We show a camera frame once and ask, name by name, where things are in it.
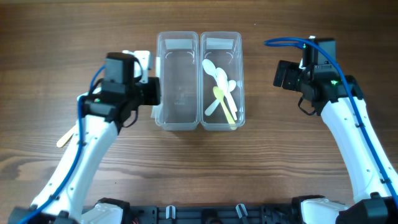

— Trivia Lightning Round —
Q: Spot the white fork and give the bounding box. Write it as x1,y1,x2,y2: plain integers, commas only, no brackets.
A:
151,104,162,119
155,57,161,78

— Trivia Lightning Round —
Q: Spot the left blue cable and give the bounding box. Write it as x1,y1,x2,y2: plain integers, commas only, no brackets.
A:
18,65,106,224

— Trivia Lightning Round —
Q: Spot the right blue cable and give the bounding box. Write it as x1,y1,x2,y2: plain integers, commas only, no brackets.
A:
264,37,398,206

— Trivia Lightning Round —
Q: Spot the clear plastic container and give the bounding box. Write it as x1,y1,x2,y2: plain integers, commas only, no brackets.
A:
155,31,199,131
198,31,245,131

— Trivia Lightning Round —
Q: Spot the right clear plastic container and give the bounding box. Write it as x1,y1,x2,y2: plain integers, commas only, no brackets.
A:
198,31,245,131

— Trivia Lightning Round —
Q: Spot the yellow plastic spoon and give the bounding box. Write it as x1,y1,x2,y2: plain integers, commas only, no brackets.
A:
213,86,236,125

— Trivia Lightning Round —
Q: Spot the thick white plastic spoon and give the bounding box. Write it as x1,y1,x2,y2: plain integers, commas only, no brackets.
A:
205,99,220,116

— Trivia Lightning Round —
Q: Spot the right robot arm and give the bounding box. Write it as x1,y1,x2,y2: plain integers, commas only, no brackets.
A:
274,60,397,223

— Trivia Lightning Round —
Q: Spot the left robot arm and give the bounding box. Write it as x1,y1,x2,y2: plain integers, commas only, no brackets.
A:
8,77,160,223

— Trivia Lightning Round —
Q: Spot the yellow plastic fork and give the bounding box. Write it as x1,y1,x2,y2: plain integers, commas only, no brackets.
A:
56,125,77,148

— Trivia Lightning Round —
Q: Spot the left clear plastic container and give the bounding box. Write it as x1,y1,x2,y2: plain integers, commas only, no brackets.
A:
155,31,199,131

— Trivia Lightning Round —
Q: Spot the blue cable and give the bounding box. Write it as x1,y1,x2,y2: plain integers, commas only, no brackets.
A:
18,65,106,224
264,37,398,206

